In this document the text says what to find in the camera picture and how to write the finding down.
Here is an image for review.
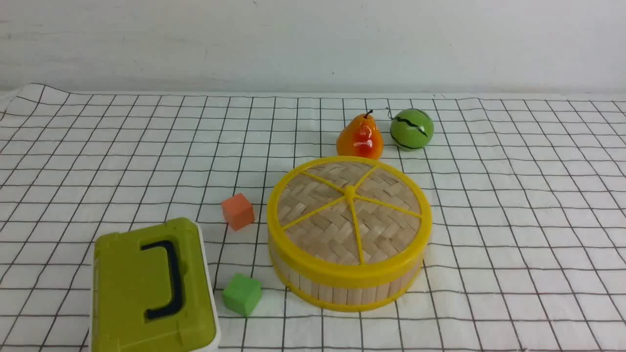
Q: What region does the green toy watermelon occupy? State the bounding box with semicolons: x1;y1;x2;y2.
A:
390;109;434;150

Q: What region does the green foam cube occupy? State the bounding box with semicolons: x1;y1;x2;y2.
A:
222;273;262;318

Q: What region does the bamboo steamer basket yellow rim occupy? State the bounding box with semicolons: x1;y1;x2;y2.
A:
268;240;423;312

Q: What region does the orange plastic pear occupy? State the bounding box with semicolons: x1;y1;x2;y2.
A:
336;110;384;160

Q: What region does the green lidded white box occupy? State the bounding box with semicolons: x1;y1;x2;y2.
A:
89;218;221;352

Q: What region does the orange foam cube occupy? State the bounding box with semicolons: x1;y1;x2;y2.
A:
221;193;255;230

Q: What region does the woven bamboo steamer lid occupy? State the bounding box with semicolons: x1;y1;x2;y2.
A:
267;156;432;289

